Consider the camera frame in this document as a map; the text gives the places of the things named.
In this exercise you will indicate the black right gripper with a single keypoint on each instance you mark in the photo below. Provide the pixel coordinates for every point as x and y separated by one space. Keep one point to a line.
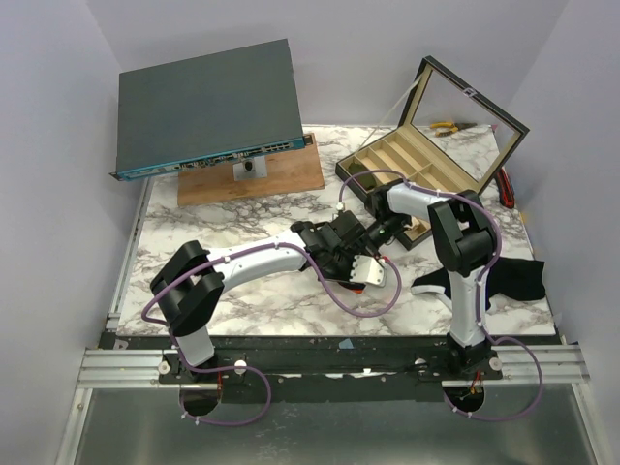
367 237

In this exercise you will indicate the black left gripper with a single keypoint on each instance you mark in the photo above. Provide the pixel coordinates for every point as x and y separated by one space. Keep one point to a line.
346 277

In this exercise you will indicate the navy orange underwear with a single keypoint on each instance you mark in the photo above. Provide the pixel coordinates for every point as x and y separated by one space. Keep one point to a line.
353 287

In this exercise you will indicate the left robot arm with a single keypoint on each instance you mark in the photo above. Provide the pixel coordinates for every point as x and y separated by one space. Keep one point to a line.
189 286

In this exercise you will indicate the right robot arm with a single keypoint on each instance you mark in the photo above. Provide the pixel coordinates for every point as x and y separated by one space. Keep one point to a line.
467 244

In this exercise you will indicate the cream rolled underwear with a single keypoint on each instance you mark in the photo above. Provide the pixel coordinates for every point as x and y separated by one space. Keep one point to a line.
416 229

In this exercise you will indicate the green rolled underwear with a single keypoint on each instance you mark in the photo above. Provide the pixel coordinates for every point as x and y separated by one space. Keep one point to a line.
366 180

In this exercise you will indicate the black white underwear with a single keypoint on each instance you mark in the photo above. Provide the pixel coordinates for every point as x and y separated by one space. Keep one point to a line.
517 279

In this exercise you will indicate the wooden board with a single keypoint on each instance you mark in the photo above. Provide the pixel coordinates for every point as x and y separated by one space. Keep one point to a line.
285 172

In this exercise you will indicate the black compartment organizer box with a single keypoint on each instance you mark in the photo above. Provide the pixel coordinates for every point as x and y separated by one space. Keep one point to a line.
466 160

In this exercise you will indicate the red black utility knife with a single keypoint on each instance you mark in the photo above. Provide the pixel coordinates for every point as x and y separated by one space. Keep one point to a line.
505 189

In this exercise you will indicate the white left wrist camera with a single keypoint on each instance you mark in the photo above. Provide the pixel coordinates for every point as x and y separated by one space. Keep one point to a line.
367 270

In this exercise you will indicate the metal switch stand bracket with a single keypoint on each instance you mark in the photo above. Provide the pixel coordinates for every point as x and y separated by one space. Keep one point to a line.
251 168

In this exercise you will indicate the yellow handled pliers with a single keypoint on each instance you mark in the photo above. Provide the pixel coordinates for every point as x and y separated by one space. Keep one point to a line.
445 129

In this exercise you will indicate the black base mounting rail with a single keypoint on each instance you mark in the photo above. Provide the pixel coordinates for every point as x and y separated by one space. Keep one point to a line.
332 369

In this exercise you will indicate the grey network switch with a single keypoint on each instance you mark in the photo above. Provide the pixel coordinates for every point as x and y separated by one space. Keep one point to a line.
223 107

